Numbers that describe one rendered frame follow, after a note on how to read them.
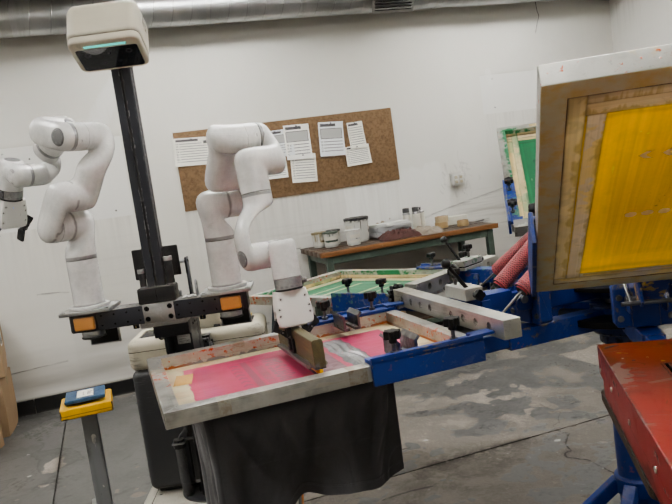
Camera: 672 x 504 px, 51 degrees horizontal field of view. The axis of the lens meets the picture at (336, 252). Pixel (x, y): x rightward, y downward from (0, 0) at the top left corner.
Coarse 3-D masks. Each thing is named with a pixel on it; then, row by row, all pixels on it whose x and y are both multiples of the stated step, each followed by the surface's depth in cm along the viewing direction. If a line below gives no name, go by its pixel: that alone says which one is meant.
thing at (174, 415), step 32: (384, 320) 228; (416, 320) 209; (192, 352) 209; (224, 352) 212; (160, 384) 178; (288, 384) 162; (320, 384) 164; (352, 384) 167; (192, 416) 155; (224, 416) 158
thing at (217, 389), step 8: (368, 352) 195; (376, 352) 194; (384, 352) 193; (328, 360) 193; (336, 360) 191; (328, 368) 185; (336, 368) 184; (208, 384) 186; (216, 384) 184; (224, 384) 183; (232, 384) 182; (240, 384) 181; (200, 392) 179; (208, 392) 178; (216, 392) 177; (224, 392) 176; (232, 392) 175
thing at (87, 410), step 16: (64, 400) 190; (96, 400) 185; (112, 400) 187; (64, 416) 180; (80, 416) 181; (96, 416) 187; (96, 432) 187; (96, 448) 187; (96, 464) 188; (96, 480) 188; (96, 496) 188
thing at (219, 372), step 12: (348, 336) 218; (360, 336) 215; (372, 336) 213; (324, 348) 207; (360, 348) 201; (240, 360) 206; (252, 360) 204; (192, 372) 200; (204, 372) 198; (216, 372) 197; (228, 372) 195; (192, 384) 188; (204, 384) 186
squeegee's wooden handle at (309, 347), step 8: (280, 328) 204; (296, 328) 191; (280, 336) 206; (296, 336) 187; (304, 336) 181; (312, 336) 179; (296, 344) 189; (304, 344) 181; (312, 344) 175; (320, 344) 175; (296, 352) 191; (304, 352) 182; (312, 352) 175; (320, 352) 175; (312, 360) 176; (320, 360) 175; (320, 368) 176
